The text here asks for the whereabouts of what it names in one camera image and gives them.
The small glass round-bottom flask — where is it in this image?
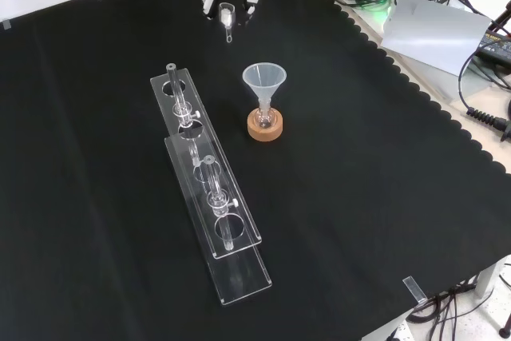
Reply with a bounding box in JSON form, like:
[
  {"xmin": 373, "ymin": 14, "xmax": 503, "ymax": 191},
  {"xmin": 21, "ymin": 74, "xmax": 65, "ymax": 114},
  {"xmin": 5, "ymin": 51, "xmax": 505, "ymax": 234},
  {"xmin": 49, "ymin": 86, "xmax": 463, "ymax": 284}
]
[{"xmin": 255, "ymin": 100, "xmax": 276, "ymax": 131}]

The translucent plastic funnel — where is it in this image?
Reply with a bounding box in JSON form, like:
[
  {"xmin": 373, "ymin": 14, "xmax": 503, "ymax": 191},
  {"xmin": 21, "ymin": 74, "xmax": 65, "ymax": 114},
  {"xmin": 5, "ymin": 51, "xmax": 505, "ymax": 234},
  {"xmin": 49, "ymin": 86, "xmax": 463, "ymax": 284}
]
[{"xmin": 241, "ymin": 62, "xmax": 288, "ymax": 107}]

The black bench cloth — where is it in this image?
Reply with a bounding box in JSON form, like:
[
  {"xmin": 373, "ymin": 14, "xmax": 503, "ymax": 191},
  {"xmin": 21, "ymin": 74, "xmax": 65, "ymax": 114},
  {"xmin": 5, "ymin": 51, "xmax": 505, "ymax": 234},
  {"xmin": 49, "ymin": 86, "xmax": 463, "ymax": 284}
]
[{"xmin": 0, "ymin": 0, "xmax": 511, "ymax": 341}]

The black floor cable bundle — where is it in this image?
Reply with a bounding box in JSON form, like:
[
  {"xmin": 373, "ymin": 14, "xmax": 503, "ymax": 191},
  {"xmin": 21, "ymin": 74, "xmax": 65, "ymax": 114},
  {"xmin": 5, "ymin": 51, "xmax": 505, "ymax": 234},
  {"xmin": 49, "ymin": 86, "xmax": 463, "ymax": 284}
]
[{"xmin": 406, "ymin": 260, "xmax": 511, "ymax": 341}]

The clear acrylic funnel stand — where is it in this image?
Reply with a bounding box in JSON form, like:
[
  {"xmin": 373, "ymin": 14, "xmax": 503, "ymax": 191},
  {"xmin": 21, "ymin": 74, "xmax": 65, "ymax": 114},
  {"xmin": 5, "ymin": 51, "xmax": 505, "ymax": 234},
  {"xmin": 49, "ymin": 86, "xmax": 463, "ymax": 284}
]
[{"xmin": 149, "ymin": 62, "xmax": 274, "ymax": 307}]

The black cable with ribbed plug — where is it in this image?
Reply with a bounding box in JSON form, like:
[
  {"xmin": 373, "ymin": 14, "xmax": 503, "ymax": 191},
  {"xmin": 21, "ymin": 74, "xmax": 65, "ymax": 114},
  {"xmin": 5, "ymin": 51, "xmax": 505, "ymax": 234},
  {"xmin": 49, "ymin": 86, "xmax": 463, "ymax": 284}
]
[{"xmin": 457, "ymin": 47, "xmax": 511, "ymax": 143}]

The clear tape strip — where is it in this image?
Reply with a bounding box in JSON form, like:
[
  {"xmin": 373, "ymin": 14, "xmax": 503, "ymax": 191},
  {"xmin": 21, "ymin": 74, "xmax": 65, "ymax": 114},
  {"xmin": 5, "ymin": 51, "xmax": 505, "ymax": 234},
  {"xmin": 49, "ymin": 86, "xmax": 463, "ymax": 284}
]
[{"xmin": 402, "ymin": 276, "xmax": 429, "ymax": 304}]

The pale grey board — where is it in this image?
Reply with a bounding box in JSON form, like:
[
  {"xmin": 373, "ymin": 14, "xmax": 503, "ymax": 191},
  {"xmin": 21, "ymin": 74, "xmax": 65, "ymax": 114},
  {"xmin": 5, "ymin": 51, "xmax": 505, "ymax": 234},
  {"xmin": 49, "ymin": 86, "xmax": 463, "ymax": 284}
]
[{"xmin": 380, "ymin": 0, "xmax": 493, "ymax": 77}]

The black power adapter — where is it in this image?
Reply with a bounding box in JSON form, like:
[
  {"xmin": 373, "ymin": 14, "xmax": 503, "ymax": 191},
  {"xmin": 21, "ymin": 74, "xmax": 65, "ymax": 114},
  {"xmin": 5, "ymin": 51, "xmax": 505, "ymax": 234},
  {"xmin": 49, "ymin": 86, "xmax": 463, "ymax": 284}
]
[{"xmin": 476, "ymin": 30, "xmax": 511, "ymax": 63}]

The brown cork ring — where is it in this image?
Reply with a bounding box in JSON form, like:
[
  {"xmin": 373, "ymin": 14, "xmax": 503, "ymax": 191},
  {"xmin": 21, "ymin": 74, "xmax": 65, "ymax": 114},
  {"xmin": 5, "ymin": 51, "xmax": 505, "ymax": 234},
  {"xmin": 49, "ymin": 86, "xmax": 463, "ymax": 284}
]
[{"xmin": 246, "ymin": 109, "xmax": 285, "ymax": 143}]

